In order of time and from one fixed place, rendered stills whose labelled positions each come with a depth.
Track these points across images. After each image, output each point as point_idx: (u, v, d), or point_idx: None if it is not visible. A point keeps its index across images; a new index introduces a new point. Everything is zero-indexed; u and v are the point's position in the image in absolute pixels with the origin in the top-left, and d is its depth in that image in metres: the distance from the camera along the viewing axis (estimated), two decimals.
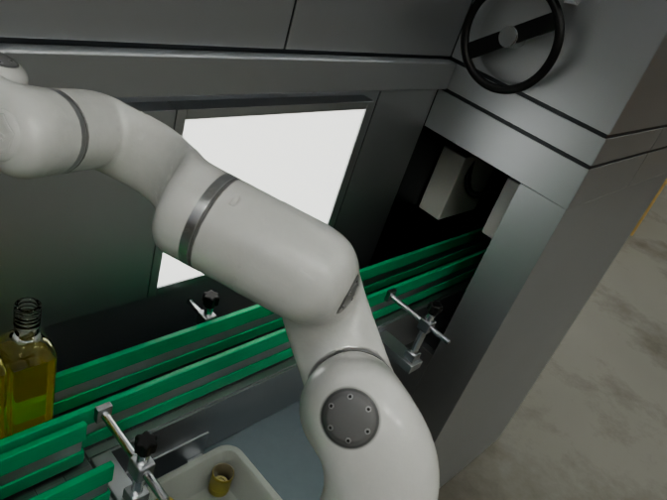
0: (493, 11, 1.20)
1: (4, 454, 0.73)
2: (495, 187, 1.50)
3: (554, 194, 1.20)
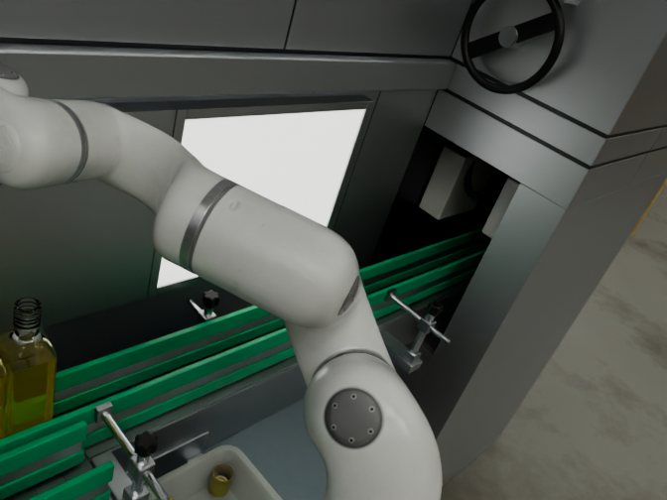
0: (493, 11, 1.20)
1: (4, 454, 0.73)
2: (495, 187, 1.50)
3: (554, 194, 1.20)
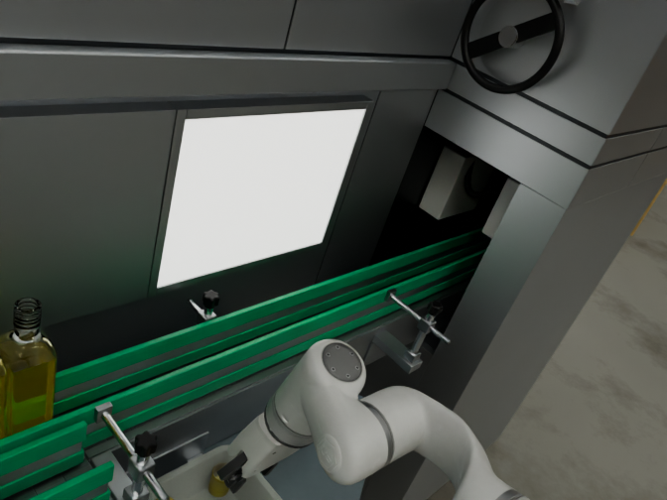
0: (493, 11, 1.20)
1: (4, 454, 0.73)
2: (495, 187, 1.50)
3: (554, 194, 1.20)
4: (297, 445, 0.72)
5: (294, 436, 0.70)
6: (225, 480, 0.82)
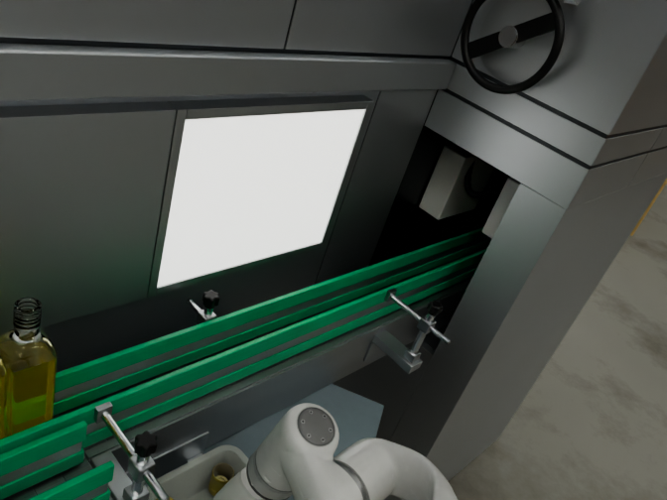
0: (493, 11, 1.20)
1: (4, 454, 0.73)
2: (495, 187, 1.50)
3: (554, 194, 1.20)
4: (276, 499, 0.78)
5: (273, 491, 0.76)
6: None
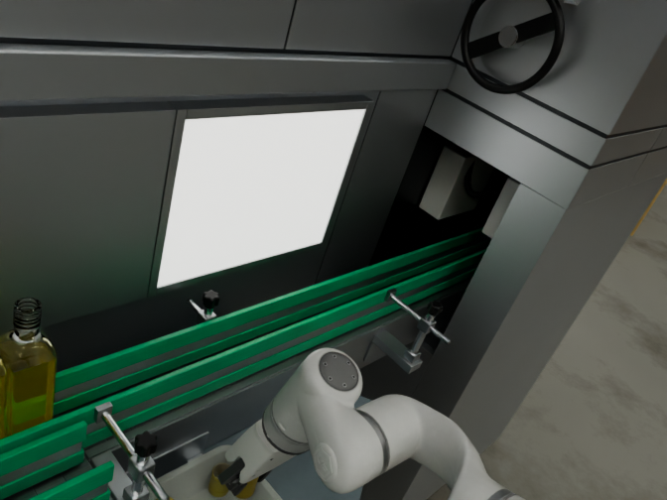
0: (493, 11, 1.20)
1: (4, 454, 0.73)
2: (495, 187, 1.50)
3: (554, 194, 1.20)
4: (294, 452, 0.73)
5: (291, 442, 0.71)
6: (227, 483, 0.84)
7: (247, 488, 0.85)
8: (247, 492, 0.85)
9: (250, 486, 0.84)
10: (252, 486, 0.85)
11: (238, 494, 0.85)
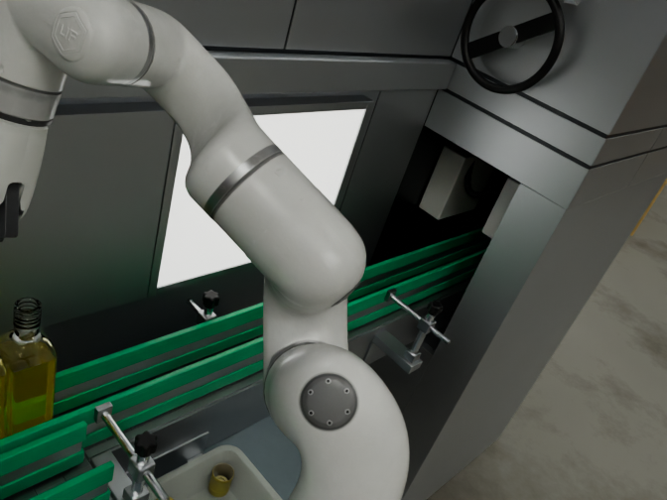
0: (493, 11, 1.20)
1: (4, 454, 0.73)
2: (495, 187, 1.50)
3: (554, 194, 1.20)
4: (54, 116, 0.58)
5: (57, 99, 0.56)
6: None
7: None
8: None
9: None
10: None
11: None
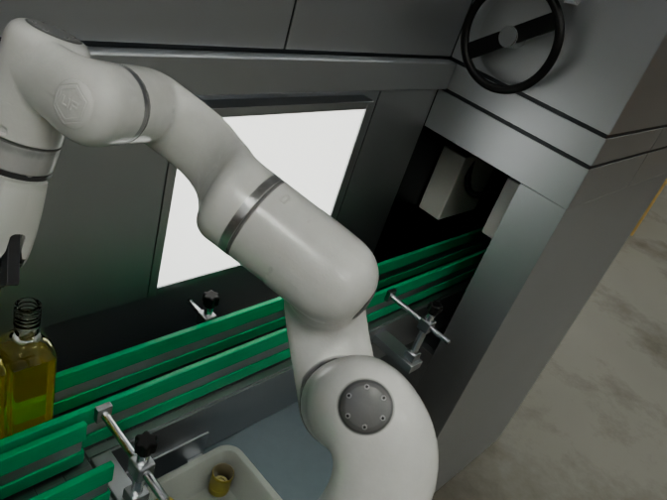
0: (493, 11, 1.20)
1: (4, 454, 0.73)
2: (495, 187, 1.50)
3: (554, 194, 1.20)
4: (54, 170, 0.61)
5: (57, 155, 0.59)
6: None
7: None
8: None
9: None
10: None
11: None
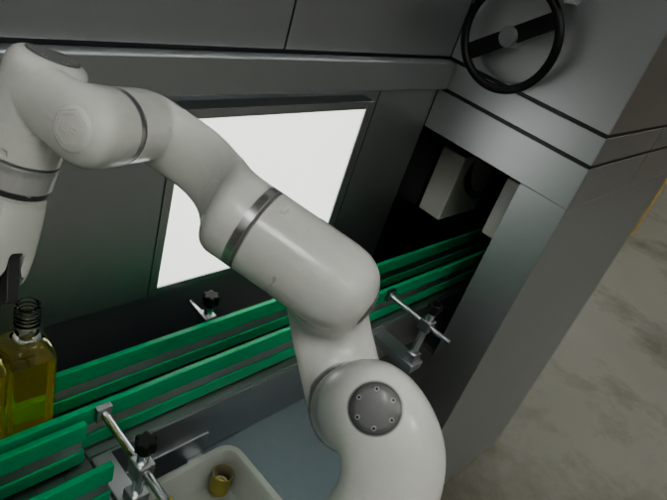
0: (493, 11, 1.20)
1: (4, 454, 0.73)
2: (495, 187, 1.50)
3: (554, 194, 1.20)
4: (53, 188, 0.62)
5: (56, 176, 0.60)
6: None
7: None
8: None
9: None
10: None
11: None
